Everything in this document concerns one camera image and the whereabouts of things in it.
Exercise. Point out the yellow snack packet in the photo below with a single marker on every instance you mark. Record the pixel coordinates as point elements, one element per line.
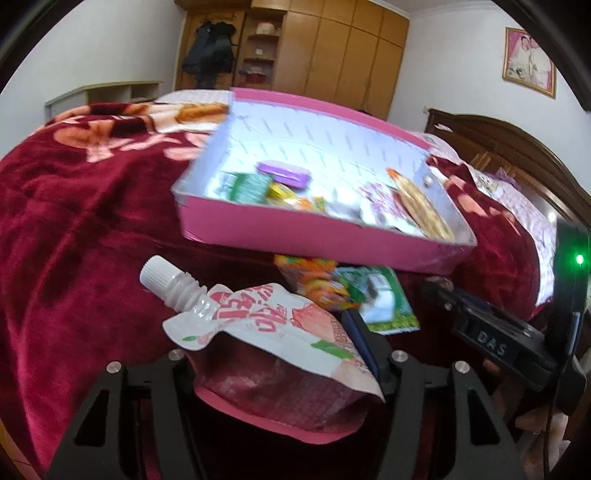
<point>281,191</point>

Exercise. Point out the pink cardboard box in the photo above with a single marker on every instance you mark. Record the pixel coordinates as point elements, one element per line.
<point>300,240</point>

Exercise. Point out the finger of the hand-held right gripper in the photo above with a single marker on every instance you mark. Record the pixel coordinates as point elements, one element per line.
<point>443,295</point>

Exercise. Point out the dark green snack packet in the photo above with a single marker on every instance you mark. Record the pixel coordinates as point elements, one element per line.
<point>388,300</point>

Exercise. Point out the purple cloth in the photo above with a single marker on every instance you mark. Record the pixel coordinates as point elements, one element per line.
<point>504,175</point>

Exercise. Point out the cracker print snack packet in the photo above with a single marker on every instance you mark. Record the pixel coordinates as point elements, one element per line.
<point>418,207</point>

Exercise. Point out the dark hanging coats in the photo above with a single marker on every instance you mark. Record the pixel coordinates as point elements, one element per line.
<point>210,53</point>

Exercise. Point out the pink spouted drink pouch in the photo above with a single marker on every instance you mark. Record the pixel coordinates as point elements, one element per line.
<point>277,323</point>

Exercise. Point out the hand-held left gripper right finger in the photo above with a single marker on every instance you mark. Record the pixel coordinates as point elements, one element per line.
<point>364,344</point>

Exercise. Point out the wooden wardrobe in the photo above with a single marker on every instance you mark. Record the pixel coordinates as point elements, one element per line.
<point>332,50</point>

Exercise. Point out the grey open shelf unit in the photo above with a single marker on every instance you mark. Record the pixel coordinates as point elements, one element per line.
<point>69,99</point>

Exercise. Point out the red basket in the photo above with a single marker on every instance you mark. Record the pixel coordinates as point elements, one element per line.
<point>255,77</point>

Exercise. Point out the person's right hand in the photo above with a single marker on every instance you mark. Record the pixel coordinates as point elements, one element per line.
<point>535,420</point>

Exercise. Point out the round pot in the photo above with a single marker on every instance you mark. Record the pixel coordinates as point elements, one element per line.
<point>266,27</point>

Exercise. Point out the red floral blanket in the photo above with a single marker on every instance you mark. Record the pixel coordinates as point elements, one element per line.
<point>92,230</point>

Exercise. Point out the rainbow striped snack packet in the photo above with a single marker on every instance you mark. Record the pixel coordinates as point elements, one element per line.
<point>314,277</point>

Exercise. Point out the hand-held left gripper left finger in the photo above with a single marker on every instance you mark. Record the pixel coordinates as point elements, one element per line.
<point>178,374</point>

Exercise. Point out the dark wooden headboard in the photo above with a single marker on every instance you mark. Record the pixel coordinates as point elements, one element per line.
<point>521,143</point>

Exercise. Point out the purple pink case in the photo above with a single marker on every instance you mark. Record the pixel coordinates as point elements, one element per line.
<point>284,173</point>

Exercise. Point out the framed wall photo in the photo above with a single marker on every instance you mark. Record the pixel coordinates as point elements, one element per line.
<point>528,62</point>

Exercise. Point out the green orange candy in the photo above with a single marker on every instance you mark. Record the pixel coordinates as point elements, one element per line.
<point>311,204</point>

